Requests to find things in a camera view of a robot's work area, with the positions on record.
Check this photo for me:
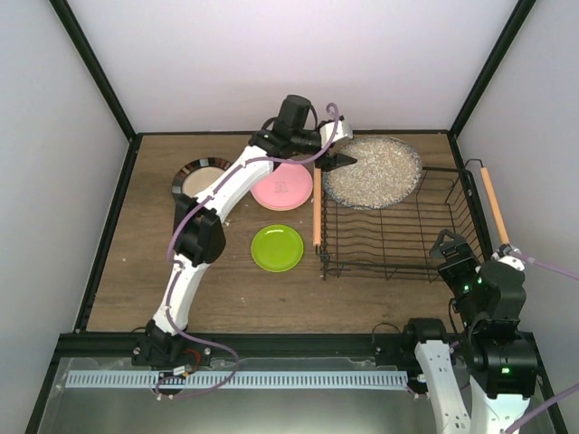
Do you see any glossy black plate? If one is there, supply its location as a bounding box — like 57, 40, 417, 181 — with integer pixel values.
171, 157, 232, 203

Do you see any speckled grey large plate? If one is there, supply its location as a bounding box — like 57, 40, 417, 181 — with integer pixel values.
322, 136, 422, 211

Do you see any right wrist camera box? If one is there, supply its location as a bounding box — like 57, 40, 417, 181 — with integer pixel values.
491, 243, 525, 271

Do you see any pink plate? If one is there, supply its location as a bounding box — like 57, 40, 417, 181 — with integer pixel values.
251, 164, 313, 207

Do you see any left wooden rack handle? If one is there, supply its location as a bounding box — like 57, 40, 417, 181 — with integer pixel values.
313, 168, 322, 247

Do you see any right wooden rack handle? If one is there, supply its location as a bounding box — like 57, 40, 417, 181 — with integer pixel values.
480, 166, 510, 244

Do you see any black cage frame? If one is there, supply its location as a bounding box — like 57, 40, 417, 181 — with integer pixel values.
24, 0, 571, 434

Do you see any white slotted cable duct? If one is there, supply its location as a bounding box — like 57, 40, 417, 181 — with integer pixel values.
65, 370, 408, 391

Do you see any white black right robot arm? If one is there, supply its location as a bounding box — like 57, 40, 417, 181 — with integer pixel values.
402, 230, 538, 433

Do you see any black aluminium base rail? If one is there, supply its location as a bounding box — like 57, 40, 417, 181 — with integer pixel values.
52, 332, 416, 369

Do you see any green plate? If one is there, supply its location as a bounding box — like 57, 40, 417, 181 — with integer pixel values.
251, 224, 304, 273

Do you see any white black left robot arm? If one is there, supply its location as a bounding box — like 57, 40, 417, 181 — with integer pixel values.
145, 95, 356, 365

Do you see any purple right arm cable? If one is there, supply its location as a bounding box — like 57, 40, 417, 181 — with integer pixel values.
501, 252, 579, 434

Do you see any black wire dish rack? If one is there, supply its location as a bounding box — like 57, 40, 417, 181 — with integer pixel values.
316, 166, 490, 282

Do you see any wooden rack handle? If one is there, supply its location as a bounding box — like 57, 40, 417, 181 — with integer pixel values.
313, 168, 322, 247
480, 166, 510, 244

